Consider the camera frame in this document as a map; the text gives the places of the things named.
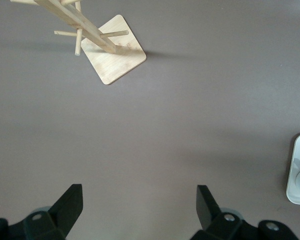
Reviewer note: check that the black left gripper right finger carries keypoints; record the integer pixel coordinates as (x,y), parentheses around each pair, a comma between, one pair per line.
(215,225)

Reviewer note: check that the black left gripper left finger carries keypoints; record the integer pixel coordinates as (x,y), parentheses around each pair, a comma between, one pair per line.
(52,222)

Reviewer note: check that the beige plastic tray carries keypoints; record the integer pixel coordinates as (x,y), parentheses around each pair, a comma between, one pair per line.
(291,190)

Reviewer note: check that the wooden mug tree stand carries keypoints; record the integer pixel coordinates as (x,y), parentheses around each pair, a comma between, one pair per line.
(115,62)

